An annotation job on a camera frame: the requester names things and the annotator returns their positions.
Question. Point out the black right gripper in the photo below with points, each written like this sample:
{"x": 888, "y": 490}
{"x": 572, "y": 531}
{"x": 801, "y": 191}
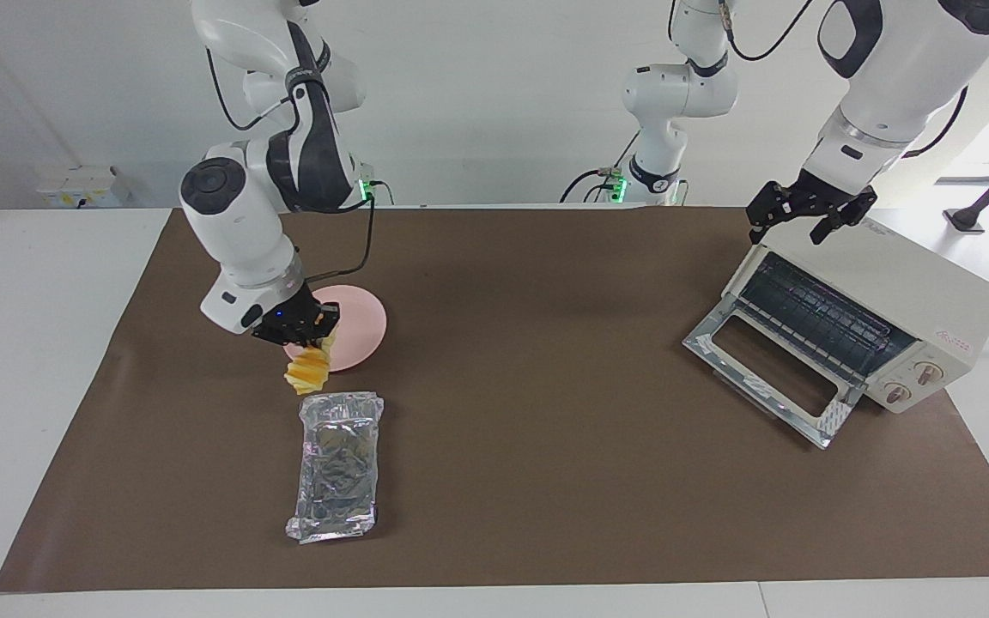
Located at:
{"x": 288, "y": 319}

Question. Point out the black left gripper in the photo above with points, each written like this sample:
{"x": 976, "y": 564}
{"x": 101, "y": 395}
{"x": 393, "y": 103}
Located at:
{"x": 816, "y": 196}

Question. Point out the sliced orange yellow bread loaf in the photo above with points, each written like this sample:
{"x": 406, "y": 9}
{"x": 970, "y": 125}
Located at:
{"x": 307, "y": 373}

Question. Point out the crinkled aluminium foil tray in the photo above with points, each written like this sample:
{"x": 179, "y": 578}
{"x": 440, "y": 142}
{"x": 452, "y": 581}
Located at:
{"x": 336, "y": 463}

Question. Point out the cream white toaster oven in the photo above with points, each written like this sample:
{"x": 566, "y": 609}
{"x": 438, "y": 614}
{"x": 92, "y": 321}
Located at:
{"x": 907, "y": 266}

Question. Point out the dark metal oven rack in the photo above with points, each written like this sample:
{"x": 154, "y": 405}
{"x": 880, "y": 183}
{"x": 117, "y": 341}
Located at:
{"x": 838, "y": 322}

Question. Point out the cream oven knob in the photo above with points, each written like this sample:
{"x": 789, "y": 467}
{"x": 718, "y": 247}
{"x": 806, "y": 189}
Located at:
{"x": 927, "y": 372}
{"x": 896, "y": 394}

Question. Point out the pink round plate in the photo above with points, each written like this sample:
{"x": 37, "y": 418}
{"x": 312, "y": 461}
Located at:
{"x": 361, "y": 326}

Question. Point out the brown paper table mat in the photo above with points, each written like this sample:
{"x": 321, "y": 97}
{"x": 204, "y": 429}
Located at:
{"x": 546, "y": 472}

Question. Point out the white power socket box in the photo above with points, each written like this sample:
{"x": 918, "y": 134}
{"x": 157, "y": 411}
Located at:
{"x": 74, "y": 184}

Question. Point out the glass oven door metal frame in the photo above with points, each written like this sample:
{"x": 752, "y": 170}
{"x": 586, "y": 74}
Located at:
{"x": 834, "y": 421}

